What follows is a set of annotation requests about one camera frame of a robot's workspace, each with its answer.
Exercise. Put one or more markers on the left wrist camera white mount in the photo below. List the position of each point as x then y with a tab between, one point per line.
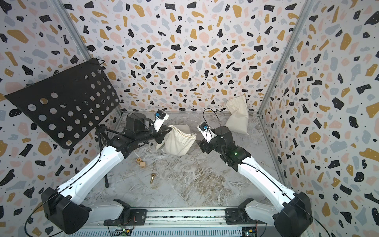
160	118

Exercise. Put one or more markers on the black perforated music stand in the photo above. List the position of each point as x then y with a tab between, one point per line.
48	128

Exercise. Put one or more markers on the green circuit board left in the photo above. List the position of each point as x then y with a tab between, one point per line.
124	231

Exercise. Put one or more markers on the aluminium corner post right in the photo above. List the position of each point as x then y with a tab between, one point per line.
286	54

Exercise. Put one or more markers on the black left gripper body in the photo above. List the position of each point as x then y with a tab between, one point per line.
147	136

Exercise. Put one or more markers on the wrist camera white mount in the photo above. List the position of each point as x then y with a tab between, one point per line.
207	133
160	118

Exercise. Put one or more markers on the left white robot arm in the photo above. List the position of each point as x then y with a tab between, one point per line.
65	207

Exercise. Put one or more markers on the aluminium corner post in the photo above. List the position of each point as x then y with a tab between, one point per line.
286	54
62	13

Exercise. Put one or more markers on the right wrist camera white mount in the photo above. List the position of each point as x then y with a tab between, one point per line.
207	133

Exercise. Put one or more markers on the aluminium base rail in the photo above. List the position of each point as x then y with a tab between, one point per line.
181	222

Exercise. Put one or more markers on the closed cream cloth bag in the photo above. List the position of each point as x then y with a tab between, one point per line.
238	121

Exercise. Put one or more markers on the aluminium corner post left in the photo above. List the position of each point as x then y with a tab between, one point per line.
62	13

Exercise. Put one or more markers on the gold chess piece near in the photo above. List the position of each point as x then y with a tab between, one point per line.
153	175

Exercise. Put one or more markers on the cream soil bag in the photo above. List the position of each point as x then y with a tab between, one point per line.
178	141

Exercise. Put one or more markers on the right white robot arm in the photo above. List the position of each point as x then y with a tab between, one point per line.
289	212

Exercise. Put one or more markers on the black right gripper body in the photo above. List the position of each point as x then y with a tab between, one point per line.
213	146

